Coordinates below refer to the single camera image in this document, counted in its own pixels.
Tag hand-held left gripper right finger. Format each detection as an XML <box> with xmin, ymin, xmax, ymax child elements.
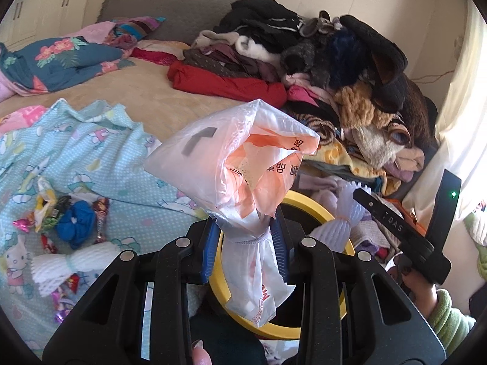
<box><xmin>266</xmin><ymin>213</ymin><xmax>447</xmax><ymax>365</ymax></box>

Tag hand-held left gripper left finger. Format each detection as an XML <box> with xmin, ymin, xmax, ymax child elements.
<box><xmin>42</xmin><ymin>218</ymin><xmax>223</xmax><ymax>365</ymax></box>

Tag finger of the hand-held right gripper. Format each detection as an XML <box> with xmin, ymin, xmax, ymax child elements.
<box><xmin>353</xmin><ymin>188</ymin><xmax>409</xmax><ymax>242</ymax></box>

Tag white foam fruit net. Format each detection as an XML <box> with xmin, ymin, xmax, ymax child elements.
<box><xmin>31</xmin><ymin>243</ymin><xmax>117</xmax><ymax>295</ymax></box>
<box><xmin>308</xmin><ymin>180</ymin><xmax>371</xmax><ymax>253</ymax></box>

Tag black bin with yellow rim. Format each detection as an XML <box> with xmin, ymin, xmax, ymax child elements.
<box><xmin>188</xmin><ymin>191</ymin><xmax>356</xmax><ymax>365</ymax></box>

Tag white orange plastic bag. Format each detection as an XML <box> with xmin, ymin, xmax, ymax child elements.
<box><xmin>144</xmin><ymin>99</ymin><xmax>320</xmax><ymax>328</ymax></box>

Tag red snack wrapper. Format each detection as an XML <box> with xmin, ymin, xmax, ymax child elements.
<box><xmin>92</xmin><ymin>198</ymin><xmax>111</xmax><ymax>244</ymax></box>

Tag blue scrunchie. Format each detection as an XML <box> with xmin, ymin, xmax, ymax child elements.
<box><xmin>56</xmin><ymin>200</ymin><xmax>97</xmax><ymax>247</ymax></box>

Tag person's right forearm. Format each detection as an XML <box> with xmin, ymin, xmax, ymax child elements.
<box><xmin>428</xmin><ymin>289</ymin><xmax>478</xmax><ymax>346</ymax></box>

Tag person's right hand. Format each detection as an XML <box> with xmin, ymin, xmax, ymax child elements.
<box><xmin>392</xmin><ymin>255</ymin><xmax>438</xmax><ymax>322</ymax></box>

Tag person's left hand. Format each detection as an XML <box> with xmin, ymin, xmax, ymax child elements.
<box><xmin>190</xmin><ymin>339</ymin><xmax>214</xmax><ymax>365</ymax></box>

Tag green cloth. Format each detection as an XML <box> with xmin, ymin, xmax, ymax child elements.
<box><xmin>464</xmin><ymin>213</ymin><xmax>487</xmax><ymax>286</ymax></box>

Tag cream curtain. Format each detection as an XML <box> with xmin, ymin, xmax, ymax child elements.
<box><xmin>403</xmin><ymin>4</ymin><xmax>487</xmax><ymax>229</ymax></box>

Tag light blue cartoon blanket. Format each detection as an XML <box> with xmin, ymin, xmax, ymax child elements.
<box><xmin>0</xmin><ymin>99</ymin><xmax>214</xmax><ymax>354</ymax></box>

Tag pile of mixed clothes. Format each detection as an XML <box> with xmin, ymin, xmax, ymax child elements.
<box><xmin>183</xmin><ymin>0</ymin><xmax>438</xmax><ymax>274</ymax></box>

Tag black green snack wrapper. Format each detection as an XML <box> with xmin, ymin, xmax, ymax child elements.
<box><xmin>47</xmin><ymin>196</ymin><xmax>73</xmax><ymax>229</ymax></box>

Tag purple foil wrapper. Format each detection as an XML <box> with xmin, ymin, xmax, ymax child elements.
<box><xmin>51</xmin><ymin>289</ymin><xmax>77</xmax><ymax>324</ymax></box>

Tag red folded garment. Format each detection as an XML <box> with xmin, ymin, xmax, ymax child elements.
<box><xmin>167</xmin><ymin>61</ymin><xmax>288</xmax><ymax>109</ymax></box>

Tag bed with tan sheet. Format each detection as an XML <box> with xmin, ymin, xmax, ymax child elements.
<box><xmin>0</xmin><ymin>40</ymin><xmax>290</xmax><ymax>153</ymax></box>

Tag yellow white snack wrapper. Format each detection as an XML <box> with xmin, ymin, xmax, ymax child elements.
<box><xmin>34</xmin><ymin>178</ymin><xmax>58</xmax><ymax>232</ymax></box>

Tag dark red patterned cloth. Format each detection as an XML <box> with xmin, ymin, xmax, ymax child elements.
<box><xmin>131</xmin><ymin>47</ymin><xmax>179</xmax><ymax>65</ymax></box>

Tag pink cartoon sheet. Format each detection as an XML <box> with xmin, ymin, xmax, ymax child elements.
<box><xmin>0</xmin><ymin>106</ymin><xmax>48</xmax><ymax>135</ymax></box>

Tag striped colourful pillow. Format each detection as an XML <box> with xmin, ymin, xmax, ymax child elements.
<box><xmin>104</xmin><ymin>16</ymin><xmax>166</xmax><ymax>48</ymax></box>

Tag blue floral quilt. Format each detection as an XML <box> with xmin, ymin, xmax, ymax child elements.
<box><xmin>0</xmin><ymin>36</ymin><xmax>134</xmax><ymax>96</ymax></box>

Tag grey padded headboard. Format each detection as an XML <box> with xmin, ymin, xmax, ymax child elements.
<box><xmin>97</xmin><ymin>0</ymin><xmax>248</xmax><ymax>42</ymax></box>

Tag pink blanket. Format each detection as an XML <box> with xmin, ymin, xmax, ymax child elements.
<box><xmin>66</xmin><ymin>21</ymin><xmax>115</xmax><ymax>44</ymax></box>

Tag white wardrobe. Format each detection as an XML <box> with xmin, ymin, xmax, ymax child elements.
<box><xmin>0</xmin><ymin>0</ymin><xmax>96</xmax><ymax>52</ymax></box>

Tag black wall cable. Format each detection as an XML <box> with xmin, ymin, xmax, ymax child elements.
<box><xmin>411</xmin><ymin>69</ymin><xmax>454</xmax><ymax>84</ymax></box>

